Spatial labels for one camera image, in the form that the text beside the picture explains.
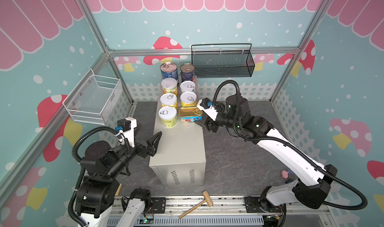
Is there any gold can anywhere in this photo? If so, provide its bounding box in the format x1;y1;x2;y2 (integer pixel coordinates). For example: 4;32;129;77
179;107;203;124

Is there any fruit can white lid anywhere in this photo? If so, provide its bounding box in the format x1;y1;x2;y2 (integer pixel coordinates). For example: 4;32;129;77
180;81;196;93
160;93;178;109
180;92;198;108
158;106;178;128

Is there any peach fruit can plastic lid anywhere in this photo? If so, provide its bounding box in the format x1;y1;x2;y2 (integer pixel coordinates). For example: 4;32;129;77
161;78;178;96

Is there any dark blue chopped tomato can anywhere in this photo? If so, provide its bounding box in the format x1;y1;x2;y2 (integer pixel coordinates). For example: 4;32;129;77
180;63;195;82

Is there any blue soup can pink lid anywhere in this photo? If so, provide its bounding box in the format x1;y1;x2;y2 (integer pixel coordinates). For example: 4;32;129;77
160;62;179;82

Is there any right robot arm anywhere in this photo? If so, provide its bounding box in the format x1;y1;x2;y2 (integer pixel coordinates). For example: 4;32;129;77
197;80;368;212

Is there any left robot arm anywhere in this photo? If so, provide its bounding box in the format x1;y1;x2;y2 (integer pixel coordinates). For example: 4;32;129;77
68;126;162;227

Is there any grey metal cabinet counter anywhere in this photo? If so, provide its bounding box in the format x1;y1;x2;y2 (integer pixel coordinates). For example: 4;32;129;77
148;75;207;189

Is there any wooden block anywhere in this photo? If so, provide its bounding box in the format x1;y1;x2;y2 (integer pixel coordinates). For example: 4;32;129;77
115;184;122;196

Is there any green circuit board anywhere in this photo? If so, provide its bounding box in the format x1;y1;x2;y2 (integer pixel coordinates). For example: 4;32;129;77
139;217;154;225

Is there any wooden mallet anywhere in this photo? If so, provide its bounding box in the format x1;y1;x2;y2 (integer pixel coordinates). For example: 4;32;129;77
179;191;214;219

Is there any pink toy block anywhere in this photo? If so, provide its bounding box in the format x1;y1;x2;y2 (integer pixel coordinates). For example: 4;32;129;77
281;170;289;179

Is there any teal toy block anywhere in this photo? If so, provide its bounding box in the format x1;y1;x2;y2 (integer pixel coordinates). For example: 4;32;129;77
285;179;294;184

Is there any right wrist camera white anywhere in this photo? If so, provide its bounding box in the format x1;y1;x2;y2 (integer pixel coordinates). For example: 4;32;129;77
197;98;219;121

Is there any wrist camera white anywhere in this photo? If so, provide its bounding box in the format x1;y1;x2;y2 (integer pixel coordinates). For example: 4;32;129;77
115;117;137;148
197;98;219;121

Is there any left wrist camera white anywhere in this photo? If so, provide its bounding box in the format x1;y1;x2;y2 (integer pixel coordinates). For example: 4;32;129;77
115;117;137;148

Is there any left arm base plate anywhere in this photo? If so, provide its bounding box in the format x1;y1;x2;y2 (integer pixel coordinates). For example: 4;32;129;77
124;196;167;214

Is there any black mesh wall basket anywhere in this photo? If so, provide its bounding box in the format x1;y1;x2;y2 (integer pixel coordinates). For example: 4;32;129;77
191;43;255;78

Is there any white wire wall basket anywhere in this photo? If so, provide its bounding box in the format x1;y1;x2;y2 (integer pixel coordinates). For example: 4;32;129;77
63;69;123;125

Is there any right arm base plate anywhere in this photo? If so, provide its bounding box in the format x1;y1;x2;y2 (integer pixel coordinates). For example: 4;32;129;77
244;196;286;213

